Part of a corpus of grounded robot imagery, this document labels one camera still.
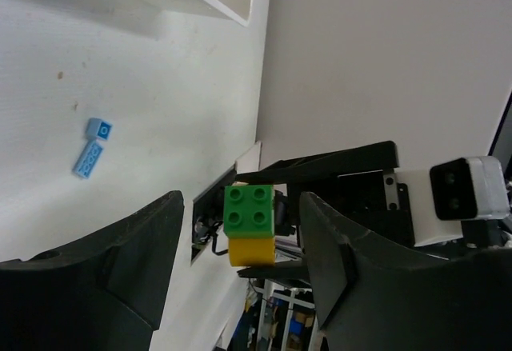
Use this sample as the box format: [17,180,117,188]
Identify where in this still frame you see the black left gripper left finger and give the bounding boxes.
[1,190,184,350]

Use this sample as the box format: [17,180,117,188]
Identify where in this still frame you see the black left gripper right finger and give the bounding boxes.
[300,193,511,350]

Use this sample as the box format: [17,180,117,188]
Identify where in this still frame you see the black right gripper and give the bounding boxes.
[236,141,415,287]

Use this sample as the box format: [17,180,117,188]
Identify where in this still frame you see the small blue lego pair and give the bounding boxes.
[72,118,112,179]

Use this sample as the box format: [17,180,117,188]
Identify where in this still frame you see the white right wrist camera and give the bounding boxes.
[398,156,510,247]

